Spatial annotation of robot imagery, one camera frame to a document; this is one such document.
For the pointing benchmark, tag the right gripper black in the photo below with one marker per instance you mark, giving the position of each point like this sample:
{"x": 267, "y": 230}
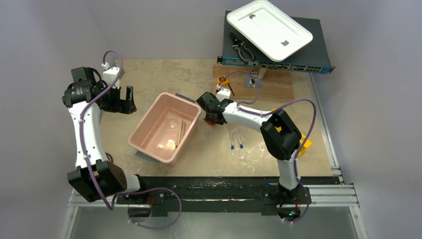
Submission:
{"x": 212, "y": 114}

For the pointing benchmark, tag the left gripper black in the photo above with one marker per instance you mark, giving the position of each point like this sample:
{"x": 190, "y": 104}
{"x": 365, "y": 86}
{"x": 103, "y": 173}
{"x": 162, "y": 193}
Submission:
{"x": 123, "y": 106}

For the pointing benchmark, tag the white squeeze bottle red cap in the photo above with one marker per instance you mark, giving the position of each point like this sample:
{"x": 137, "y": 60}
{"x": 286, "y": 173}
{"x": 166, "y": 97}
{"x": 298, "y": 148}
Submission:
{"x": 209, "y": 122}

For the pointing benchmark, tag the wooden stick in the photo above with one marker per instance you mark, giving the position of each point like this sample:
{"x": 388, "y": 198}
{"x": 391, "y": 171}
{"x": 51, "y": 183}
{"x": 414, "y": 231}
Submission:
{"x": 181, "y": 130}

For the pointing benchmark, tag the pink plastic bin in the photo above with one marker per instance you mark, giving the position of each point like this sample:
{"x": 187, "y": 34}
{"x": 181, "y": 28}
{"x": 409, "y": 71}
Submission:
{"x": 153, "y": 140}

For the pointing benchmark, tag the yellow test tube rack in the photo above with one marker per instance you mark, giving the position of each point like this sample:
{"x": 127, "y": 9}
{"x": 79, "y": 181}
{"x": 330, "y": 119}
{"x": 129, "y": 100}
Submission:
{"x": 305, "y": 143}

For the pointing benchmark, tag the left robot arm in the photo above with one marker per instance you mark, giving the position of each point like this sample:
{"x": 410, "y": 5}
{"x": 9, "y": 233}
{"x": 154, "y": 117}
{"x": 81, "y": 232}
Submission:
{"x": 95, "y": 176}

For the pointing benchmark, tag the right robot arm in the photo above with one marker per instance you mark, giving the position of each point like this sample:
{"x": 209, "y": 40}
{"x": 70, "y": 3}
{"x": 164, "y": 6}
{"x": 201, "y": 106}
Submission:
{"x": 253, "y": 119}

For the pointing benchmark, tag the yellow tape measure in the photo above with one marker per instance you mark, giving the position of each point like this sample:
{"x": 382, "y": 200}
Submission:
{"x": 223, "y": 81}

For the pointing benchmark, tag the wooden board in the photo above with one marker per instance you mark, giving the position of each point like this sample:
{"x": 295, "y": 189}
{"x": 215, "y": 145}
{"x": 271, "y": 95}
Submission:
{"x": 275, "y": 85}

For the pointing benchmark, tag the white rectangular tray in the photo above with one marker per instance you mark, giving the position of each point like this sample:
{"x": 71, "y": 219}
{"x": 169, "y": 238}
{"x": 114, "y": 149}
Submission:
{"x": 269, "y": 29}

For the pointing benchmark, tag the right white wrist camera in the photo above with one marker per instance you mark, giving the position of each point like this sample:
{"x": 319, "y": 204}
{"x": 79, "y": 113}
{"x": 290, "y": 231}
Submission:
{"x": 222, "y": 93}

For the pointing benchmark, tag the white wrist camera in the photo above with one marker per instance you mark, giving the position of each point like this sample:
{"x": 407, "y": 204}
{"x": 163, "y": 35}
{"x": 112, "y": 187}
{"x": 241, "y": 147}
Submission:
{"x": 222, "y": 93}
{"x": 110, "y": 74}

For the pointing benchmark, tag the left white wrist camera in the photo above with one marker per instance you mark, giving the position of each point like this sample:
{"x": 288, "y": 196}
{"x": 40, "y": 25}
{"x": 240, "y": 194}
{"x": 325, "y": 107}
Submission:
{"x": 110, "y": 74}

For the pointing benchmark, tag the small camera on metal bracket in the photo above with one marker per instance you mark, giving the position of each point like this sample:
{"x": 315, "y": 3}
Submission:
{"x": 252, "y": 80}

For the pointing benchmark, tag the black handled pliers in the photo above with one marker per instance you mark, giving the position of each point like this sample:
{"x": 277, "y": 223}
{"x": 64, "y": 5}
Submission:
{"x": 239, "y": 47}

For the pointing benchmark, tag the dark blue network switch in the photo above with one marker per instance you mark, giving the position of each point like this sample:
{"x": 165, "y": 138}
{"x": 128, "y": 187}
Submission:
{"x": 312, "y": 58}

